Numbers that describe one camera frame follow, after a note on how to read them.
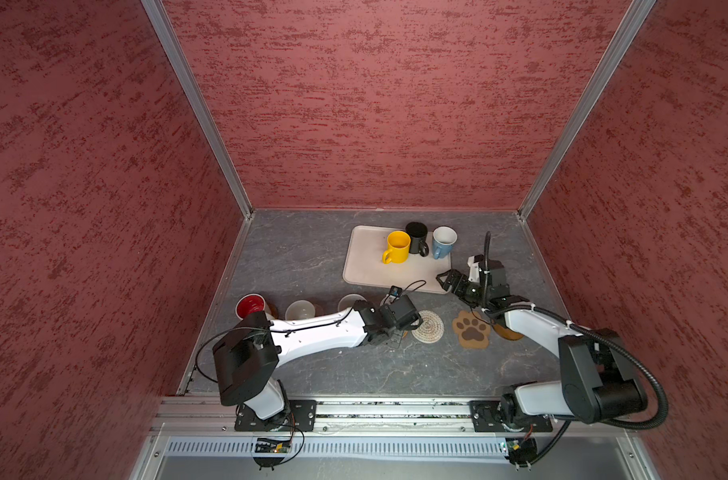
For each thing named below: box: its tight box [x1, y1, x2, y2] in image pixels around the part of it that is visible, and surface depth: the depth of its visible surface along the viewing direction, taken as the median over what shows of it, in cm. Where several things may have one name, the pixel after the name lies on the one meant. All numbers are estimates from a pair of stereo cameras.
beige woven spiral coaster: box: [411, 310, 445, 344], surface depth 91 cm
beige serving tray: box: [343, 225, 452, 295], surface depth 106 cm
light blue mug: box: [432, 226, 458, 259], surface depth 103 cm
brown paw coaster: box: [452, 310, 491, 349], surface depth 90 cm
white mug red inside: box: [235, 293, 277, 320], surface depth 87 cm
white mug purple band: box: [285, 299, 322, 321], surface depth 87 cm
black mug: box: [405, 221, 429, 257], surface depth 105 cm
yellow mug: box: [382, 230, 411, 265], surface depth 103 cm
